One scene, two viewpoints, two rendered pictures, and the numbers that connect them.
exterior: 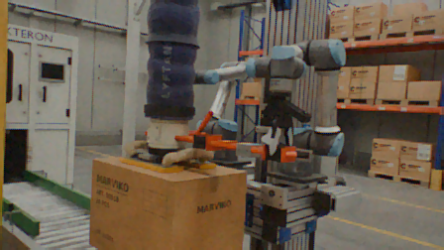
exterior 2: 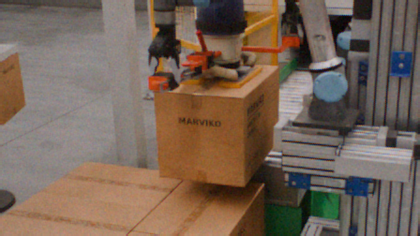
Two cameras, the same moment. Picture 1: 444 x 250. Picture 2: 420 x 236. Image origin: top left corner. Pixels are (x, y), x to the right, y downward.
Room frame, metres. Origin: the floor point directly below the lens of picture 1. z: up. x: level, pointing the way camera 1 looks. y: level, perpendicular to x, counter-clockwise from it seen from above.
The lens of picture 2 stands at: (0.63, -2.14, 1.73)
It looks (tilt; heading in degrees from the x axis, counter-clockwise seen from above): 20 degrees down; 63
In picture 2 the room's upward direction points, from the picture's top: straight up
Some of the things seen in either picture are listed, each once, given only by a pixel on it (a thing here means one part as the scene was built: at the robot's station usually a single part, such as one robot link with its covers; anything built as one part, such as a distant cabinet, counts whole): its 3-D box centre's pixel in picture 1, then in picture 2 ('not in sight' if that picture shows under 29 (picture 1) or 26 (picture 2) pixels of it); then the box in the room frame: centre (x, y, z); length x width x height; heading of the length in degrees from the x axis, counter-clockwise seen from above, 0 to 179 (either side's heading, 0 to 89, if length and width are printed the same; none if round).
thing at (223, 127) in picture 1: (226, 131); (350, 48); (2.16, -0.02, 1.20); 0.13 x 0.12 x 0.14; 51
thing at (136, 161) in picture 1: (149, 161); (202, 70); (1.57, 0.31, 1.10); 0.34 x 0.10 x 0.05; 47
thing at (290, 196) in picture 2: not in sight; (232, 184); (1.72, 0.32, 0.48); 0.70 x 0.03 x 0.15; 136
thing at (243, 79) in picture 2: (183, 158); (241, 73); (1.71, 0.18, 1.10); 0.34 x 0.10 x 0.05; 47
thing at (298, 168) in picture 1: (297, 164); (327, 103); (1.81, -0.38, 1.09); 0.15 x 0.15 x 0.10
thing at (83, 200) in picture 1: (65, 189); not in sight; (2.97, 1.24, 0.60); 1.60 x 0.10 x 0.09; 46
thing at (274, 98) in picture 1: (277, 110); (166, 40); (1.25, -0.18, 1.34); 0.09 x 0.08 x 0.12; 47
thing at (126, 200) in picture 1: (165, 208); (222, 118); (1.63, 0.24, 0.87); 0.60 x 0.40 x 0.40; 47
